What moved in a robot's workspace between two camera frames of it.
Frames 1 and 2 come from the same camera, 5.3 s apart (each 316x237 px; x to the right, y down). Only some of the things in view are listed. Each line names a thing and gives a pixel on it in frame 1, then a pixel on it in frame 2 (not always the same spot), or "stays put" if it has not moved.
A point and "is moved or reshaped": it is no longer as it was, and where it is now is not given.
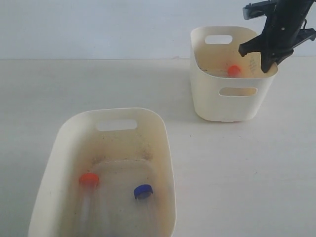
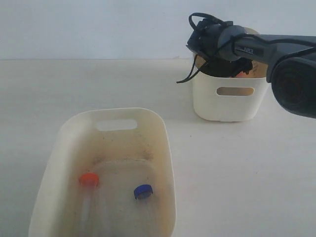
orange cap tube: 234,71 is moved or reshaped
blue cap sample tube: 142,193 stays put
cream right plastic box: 228,87 stays put
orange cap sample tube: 89,182 stays put
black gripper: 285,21 -> 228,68
